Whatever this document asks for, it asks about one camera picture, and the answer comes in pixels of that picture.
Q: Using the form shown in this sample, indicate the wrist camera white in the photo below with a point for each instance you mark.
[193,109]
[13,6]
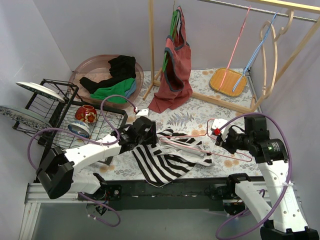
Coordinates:
[217,125]
[142,113]

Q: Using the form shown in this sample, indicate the red floral bowl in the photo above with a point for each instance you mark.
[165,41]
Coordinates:
[87,114]

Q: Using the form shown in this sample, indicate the pink wire hanger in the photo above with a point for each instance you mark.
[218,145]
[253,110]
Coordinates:
[170,140]
[234,48]

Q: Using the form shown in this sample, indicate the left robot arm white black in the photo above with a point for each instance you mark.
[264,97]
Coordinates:
[58,172]

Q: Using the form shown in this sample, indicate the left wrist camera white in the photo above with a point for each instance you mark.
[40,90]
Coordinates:
[142,113]

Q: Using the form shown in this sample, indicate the pink wire hanger front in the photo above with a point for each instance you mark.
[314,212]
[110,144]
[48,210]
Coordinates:
[170,140]

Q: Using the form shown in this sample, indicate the blue wire hanger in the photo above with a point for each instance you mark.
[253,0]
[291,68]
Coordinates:
[256,51]

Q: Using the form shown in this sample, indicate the red tank top green trim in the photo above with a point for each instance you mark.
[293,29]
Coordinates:
[175,88]

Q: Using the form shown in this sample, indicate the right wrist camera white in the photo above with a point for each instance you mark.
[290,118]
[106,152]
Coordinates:
[217,125]

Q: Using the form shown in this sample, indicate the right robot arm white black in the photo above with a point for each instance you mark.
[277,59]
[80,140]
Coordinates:
[281,219]

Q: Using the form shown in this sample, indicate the wooden clothes rack frame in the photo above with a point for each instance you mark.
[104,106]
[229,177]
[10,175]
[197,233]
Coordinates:
[214,100]

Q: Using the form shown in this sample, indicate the pink translucent plastic basin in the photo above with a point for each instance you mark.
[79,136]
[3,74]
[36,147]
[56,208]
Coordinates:
[97,69]

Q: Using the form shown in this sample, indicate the aluminium frame rail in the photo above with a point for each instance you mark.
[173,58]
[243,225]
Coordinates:
[69,218]

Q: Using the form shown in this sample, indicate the green garment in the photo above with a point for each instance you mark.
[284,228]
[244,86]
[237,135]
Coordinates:
[117,89]

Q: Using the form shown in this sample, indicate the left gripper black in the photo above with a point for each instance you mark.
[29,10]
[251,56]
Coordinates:
[152,131]

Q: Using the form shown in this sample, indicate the black garment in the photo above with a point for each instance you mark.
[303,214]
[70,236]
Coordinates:
[121,68]

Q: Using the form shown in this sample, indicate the green plastic hanger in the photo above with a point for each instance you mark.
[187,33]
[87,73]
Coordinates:
[173,31]

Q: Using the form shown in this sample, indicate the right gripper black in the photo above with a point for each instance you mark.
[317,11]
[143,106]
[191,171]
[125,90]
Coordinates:
[223,141]

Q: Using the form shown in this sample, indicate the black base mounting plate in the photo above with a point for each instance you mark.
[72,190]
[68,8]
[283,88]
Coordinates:
[193,193]

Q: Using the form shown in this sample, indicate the blue garment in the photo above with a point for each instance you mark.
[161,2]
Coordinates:
[132,89]

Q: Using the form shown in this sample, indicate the white plate dark rim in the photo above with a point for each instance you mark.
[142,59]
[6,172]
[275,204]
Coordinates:
[40,90]

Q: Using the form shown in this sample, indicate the blue white ceramic bowl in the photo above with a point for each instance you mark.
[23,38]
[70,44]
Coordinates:
[79,128]

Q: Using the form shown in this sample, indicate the metal hanging rod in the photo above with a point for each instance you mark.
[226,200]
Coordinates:
[257,10]

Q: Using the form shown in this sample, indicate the wooden hanger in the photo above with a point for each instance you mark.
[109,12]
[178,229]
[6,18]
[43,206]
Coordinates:
[269,54]

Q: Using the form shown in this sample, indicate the pink wire hanger rear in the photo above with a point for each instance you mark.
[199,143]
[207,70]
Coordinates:
[234,48]

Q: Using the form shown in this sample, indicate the black white striped tank top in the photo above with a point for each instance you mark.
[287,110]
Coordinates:
[163,163]

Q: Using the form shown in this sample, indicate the blue patterned plate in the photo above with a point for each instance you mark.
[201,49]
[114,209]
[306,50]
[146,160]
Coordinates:
[25,116]

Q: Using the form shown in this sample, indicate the floral tablecloth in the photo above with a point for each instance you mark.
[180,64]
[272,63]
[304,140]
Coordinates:
[190,118]

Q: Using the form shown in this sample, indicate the orange woven bamboo tray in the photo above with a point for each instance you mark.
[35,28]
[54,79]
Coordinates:
[230,82]

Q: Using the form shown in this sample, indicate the black wire dish rack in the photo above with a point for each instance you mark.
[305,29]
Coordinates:
[60,114]

